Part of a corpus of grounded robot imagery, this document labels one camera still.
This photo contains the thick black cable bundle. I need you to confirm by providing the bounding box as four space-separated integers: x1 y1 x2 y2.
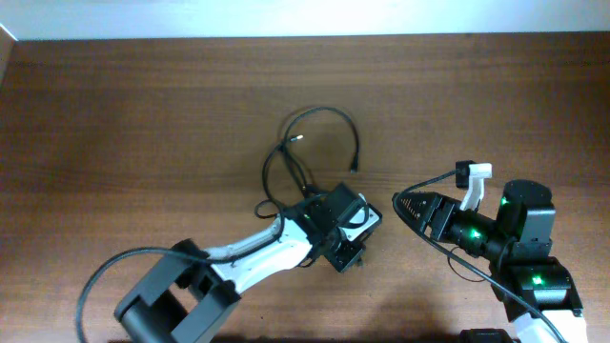
254 142 335 220

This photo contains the thin black usb cable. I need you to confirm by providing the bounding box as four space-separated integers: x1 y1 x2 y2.
283 105 361 175

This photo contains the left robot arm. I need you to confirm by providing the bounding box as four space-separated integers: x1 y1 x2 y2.
113 183 382 343

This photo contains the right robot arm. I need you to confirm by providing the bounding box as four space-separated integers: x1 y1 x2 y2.
392 179 588 342

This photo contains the right camera cable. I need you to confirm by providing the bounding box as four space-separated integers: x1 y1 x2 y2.
391 169 568 343

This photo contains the camera cable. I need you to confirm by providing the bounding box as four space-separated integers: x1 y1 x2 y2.
391 169 568 343
74 204 287 343

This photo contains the left camera cable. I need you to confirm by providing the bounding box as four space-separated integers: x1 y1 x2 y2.
74 204 287 343

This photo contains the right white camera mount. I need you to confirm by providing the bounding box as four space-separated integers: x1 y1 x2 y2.
459 163 493 212

